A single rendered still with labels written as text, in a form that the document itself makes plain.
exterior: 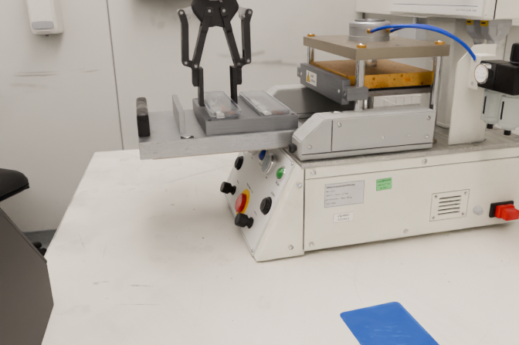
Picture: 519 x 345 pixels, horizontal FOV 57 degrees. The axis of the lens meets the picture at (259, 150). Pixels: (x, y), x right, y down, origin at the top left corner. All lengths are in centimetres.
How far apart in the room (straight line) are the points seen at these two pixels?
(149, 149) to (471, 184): 59
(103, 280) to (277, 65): 170
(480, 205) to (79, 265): 75
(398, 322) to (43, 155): 202
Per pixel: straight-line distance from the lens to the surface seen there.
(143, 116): 83
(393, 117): 86
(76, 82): 237
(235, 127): 83
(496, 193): 103
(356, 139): 84
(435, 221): 97
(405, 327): 75
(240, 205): 97
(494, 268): 93
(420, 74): 94
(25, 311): 69
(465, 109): 95
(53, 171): 251
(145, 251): 93
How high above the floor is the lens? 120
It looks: 18 degrees down
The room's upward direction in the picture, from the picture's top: 1 degrees counter-clockwise
